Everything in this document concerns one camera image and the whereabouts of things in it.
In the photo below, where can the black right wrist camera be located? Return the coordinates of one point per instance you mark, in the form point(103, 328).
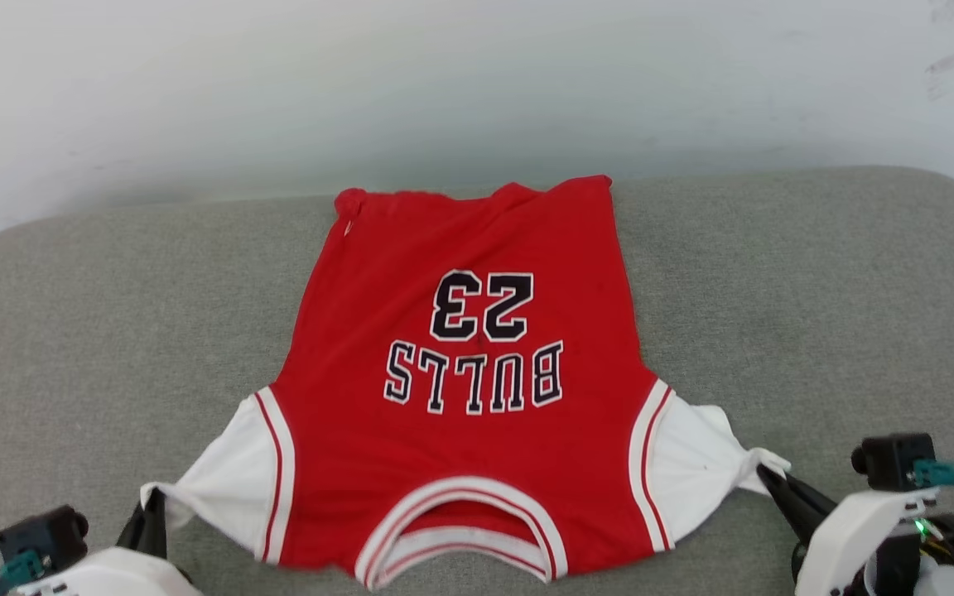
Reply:
point(891, 459)

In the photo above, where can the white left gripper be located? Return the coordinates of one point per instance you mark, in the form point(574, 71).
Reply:
point(113, 575)

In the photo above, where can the red Bulls basketball jersey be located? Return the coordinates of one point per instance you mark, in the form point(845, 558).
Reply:
point(460, 397)

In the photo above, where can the teal camera connector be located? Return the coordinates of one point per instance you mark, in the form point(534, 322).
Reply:
point(945, 474)
point(17, 571)

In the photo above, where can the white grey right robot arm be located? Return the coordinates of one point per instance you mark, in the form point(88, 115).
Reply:
point(953, 555)

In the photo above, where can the teal right camera connector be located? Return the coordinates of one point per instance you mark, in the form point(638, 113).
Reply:
point(945, 474)

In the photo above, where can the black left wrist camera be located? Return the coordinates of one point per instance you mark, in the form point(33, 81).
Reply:
point(42, 536)

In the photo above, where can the teal left camera connector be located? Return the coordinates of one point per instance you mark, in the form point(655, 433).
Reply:
point(17, 571)

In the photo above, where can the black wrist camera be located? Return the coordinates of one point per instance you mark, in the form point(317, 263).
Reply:
point(42, 536)
point(891, 459)

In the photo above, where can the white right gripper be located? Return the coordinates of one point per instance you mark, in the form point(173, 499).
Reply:
point(845, 538)

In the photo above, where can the grey fabric cushion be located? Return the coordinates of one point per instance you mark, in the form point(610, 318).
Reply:
point(71, 348)

